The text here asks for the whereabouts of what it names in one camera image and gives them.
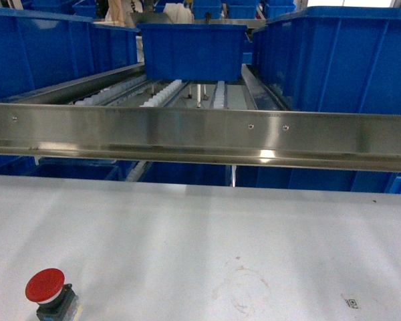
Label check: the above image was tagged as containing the large blue bin right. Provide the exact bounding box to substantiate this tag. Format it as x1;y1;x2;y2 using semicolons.
252;6;401;115

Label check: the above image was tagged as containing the large blue bin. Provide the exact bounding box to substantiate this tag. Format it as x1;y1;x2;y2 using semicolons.
252;6;401;115
0;8;138;100

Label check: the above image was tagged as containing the white roller track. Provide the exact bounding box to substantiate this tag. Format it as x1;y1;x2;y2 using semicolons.
141;80;182;107

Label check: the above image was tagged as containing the red emergency stop button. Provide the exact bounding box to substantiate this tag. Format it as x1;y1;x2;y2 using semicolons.
25;267;79;321

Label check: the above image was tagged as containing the large blue bin left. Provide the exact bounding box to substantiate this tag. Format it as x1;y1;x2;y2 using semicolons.
0;8;138;100

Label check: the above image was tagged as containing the stainless steel shelf rail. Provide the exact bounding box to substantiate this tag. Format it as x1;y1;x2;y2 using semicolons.
0;104;401;172

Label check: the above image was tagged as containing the blue bin centre back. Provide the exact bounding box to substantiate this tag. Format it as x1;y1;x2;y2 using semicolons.
138;23;247;82

